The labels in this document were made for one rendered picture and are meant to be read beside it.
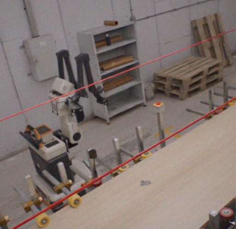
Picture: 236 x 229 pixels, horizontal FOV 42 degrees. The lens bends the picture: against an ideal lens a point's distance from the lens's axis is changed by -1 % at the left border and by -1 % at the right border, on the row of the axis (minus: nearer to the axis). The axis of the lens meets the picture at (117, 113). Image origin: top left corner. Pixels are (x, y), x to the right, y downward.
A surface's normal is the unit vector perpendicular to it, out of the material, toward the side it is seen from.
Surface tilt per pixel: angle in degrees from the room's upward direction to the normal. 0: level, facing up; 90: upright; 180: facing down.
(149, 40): 90
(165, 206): 0
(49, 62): 90
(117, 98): 90
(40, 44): 90
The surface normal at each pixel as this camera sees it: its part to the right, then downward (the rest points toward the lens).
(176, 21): 0.61, 0.24
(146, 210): -0.15, -0.90
